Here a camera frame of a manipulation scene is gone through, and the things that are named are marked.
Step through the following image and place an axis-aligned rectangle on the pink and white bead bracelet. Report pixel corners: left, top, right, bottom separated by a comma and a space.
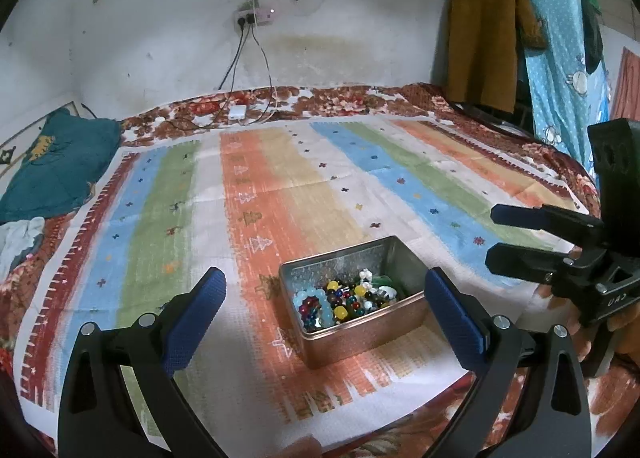
357, 268, 401, 310

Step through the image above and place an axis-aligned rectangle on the light blue bead bracelet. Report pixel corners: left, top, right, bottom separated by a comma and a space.
292, 288, 337, 329

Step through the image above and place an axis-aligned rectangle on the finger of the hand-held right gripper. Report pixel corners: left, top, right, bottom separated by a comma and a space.
490, 203, 606, 241
485, 243, 581, 289

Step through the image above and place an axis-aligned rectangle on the black power cable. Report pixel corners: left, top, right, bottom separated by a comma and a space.
217, 28, 248, 92
250, 28, 279, 112

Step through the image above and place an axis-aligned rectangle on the teal pillow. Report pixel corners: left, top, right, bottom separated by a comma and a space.
0, 108, 123, 224

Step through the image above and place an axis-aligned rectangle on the white crumpled cloth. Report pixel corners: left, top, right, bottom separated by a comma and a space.
0, 217, 47, 279

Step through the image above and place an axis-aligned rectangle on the white charger cable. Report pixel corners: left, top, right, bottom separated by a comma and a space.
170, 108, 281, 129

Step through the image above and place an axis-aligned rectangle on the multicolour bead bracelet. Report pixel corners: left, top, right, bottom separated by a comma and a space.
297, 298, 326, 332

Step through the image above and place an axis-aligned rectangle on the metal tin box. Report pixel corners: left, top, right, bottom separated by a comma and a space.
278, 235, 431, 370

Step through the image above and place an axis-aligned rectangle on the brown hanging garment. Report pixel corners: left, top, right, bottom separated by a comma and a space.
446, 0, 548, 114

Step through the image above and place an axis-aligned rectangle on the person's right hand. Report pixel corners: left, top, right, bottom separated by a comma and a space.
535, 248, 640, 371

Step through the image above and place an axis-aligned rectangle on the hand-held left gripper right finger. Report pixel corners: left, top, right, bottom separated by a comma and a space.
424, 265, 593, 458

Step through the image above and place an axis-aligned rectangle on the blue dotted hanging cloth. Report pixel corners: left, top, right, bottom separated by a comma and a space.
452, 0, 613, 179

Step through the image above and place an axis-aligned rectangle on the striped colourful mat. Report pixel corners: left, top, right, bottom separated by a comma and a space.
12, 115, 576, 426

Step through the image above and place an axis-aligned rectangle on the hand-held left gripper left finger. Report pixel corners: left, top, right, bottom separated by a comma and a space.
57, 265, 228, 458

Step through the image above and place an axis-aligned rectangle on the dark green hanging garment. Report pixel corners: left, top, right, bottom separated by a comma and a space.
570, 0, 606, 74

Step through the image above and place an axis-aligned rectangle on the yellow and dark bead bracelet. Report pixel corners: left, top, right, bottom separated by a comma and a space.
325, 278, 382, 323

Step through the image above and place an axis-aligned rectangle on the pink curtain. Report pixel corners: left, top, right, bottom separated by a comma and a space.
611, 47, 640, 122

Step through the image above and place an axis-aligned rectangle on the wall power socket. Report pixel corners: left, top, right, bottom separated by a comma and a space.
234, 8, 276, 32

